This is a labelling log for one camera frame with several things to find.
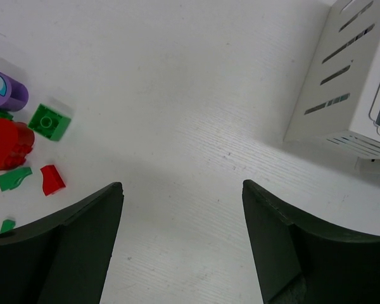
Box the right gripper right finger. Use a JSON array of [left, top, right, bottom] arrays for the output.
[[242, 180, 380, 303]]

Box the white slotted container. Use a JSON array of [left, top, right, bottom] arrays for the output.
[[284, 1, 380, 174]]

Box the green square lego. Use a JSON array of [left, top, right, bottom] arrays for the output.
[[28, 104, 72, 142]]

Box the purple round flower lego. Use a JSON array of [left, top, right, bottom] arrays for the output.
[[0, 72, 29, 112]]

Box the small green slope lego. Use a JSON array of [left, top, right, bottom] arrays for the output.
[[0, 167, 32, 192]]

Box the large red lego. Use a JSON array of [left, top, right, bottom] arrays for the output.
[[0, 118, 35, 170]]

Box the small red slope lego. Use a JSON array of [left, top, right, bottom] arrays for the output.
[[41, 165, 66, 196]]

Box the small green lego piece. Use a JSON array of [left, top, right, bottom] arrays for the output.
[[0, 218, 16, 234]]

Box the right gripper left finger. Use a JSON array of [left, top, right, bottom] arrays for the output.
[[0, 182, 124, 303]]

